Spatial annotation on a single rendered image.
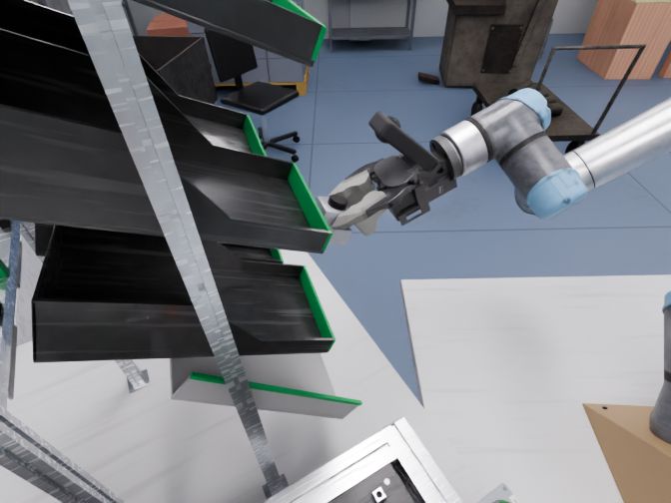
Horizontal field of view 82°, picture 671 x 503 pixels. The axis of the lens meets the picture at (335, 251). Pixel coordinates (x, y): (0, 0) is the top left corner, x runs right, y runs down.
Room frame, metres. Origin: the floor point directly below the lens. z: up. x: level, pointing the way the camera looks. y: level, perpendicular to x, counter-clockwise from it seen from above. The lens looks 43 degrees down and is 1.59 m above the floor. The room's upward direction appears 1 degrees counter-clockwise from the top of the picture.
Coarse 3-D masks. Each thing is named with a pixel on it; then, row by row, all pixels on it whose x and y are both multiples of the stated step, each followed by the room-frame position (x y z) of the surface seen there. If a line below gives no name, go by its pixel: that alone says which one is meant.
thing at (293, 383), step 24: (192, 360) 0.26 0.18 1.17; (216, 360) 0.28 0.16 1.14; (264, 360) 0.31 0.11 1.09; (288, 360) 0.33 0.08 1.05; (312, 360) 0.36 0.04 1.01; (192, 384) 0.21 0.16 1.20; (216, 384) 0.22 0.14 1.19; (264, 384) 0.24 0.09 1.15; (288, 384) 0.29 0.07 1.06; (312, 384) 0.31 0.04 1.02; (264, 408) 0.23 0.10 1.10; (288, 408) 0.24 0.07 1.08; (312, 408) 0.25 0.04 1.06; (336, 408) 0.26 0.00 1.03
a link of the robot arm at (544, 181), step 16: (528, 144) 0.51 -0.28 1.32; (544, 144) 0.50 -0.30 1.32; (512, 160) 0.50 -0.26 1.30; (528, 160) 0.49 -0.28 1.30; (544, 160) 0.48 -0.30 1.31; (560, 160) 0.48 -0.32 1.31; (512, 176) 0.50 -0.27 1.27; (528, 176) 0.48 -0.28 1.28; (544, 176) 0.47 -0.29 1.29; (560, 176) 0.46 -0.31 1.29; (576, 176) 0.46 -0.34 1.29; (528, 192) 0.47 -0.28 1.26; (544, 192) 0.45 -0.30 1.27; (560, 192) 0.44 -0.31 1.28; (576, 192) 0.44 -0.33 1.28; (544, 208) 0.44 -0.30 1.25; (560, 208) 0.43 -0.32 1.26
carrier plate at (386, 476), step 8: (376, 472) 0.20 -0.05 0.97; (384, 472) 0.20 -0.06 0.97; (392, 472) 0.20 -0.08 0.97; (368, 480) 0.19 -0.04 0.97; (376, 480) 0.19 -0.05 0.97; (384, 480) 0.18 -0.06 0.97; (392, 480) 0.19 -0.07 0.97; (400, 480) 0.18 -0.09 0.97; (352, 488) 0.18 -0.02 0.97; (360, 488) 0.18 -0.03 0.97; (368, 488) 0.18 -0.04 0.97; (384, 488) 0.18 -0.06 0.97; (392, 488) 0.17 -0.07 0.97; (400, 488) 0.17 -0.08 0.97; (336, 496) 0.17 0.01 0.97; (344, 496) 0.17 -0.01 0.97; (352, 496) 0.17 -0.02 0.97; (360, 496) 0.17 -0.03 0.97; (368, 496) 0.17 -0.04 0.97; (376, 496) 0.17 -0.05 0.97; (392, 496) 0.17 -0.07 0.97; (400, 496) 0.16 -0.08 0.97; (408, 496) 0.16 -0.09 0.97
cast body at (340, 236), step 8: (320, 200) 0.49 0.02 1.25; (328, 200) 0.49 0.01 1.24; (336, 200) 0.48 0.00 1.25; (344, 200) 0.49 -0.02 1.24; (320, 208) 0.47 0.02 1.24; (328, 208) 0.47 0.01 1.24; (336, 208) 0.47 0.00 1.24; (344, 208) 0.47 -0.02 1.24; (328, 216) 0.46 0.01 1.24; (336, 216) 0.46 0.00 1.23; (328, 224) 0.46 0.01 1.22; (336, 232) 0.46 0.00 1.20; (344, 232) 0.46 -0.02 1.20; (336, 240) 0.46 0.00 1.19; (344, 240) 0.46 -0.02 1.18
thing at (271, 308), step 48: (96, 240) 0.31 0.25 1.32; (144, 240) 0.33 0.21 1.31; (48, 288) 0.23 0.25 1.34; (96, 288) 0.27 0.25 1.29; (144, 288) 0.29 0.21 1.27; (240, 288) 0.33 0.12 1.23; (288, 288) 0.35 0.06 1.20; (48, 336) 0.19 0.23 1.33; (96, 336) 0.19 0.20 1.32; (144, 336) 0.20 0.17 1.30; (192, 336) 0.22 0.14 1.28; (240, 336) 0.23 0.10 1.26; (288, 336) 0.27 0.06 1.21
